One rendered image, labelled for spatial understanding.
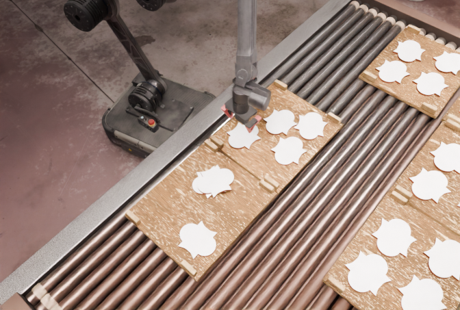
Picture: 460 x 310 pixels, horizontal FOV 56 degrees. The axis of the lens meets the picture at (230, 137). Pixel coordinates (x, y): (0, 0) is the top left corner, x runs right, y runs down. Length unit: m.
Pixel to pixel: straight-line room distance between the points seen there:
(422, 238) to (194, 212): 0.76
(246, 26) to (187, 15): 2.34
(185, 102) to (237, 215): 1.35
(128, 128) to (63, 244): 1.21
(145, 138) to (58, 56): 1.29
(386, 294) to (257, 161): 0.61
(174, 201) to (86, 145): 1.51
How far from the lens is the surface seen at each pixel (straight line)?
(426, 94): 1.96
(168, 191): 1.58
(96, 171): 2.85
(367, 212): 1.60
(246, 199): 1.54
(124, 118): 2.73
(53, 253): 1.61
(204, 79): 3.20
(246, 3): 1.42
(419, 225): 1.62
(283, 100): 1.81
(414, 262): 1.55
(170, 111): 2.68
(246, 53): 1.43
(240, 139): 1.67
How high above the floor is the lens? 2.30
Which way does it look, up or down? 54 degrees down
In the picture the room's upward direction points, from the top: 2 degrees counter-clockwise
